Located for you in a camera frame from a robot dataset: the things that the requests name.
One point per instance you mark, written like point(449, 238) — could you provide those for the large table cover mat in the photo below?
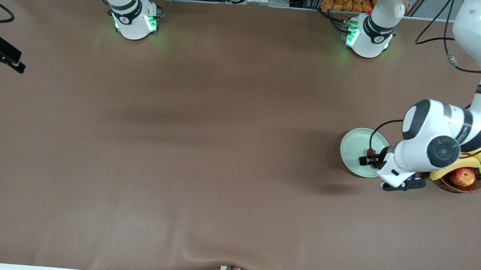
point(178, 147)

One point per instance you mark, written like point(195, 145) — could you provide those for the pale green round plate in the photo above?
point(352, 151)

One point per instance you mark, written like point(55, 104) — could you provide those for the brown wicker basket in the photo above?
point(458, 189)

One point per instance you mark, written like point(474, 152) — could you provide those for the yellow banana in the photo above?
point(439, 175)
point(480, 155)

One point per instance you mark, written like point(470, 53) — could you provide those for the red strawberry green calyx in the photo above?
point(370, 152)

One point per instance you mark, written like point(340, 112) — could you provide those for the red yellow apple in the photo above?
point(462, 177)

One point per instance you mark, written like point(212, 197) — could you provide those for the orange bread rolls heap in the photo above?
point(341, 2)

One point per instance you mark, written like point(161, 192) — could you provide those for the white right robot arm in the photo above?
point(133, 21)

